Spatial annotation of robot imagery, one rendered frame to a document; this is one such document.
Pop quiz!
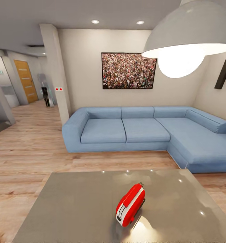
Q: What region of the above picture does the radio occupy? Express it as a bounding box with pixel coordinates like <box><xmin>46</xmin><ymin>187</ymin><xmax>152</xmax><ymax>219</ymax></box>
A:
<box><xmin>116</xmin><ymin>183</ymin><xmax>145</xmax><ymax>227</ymax></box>

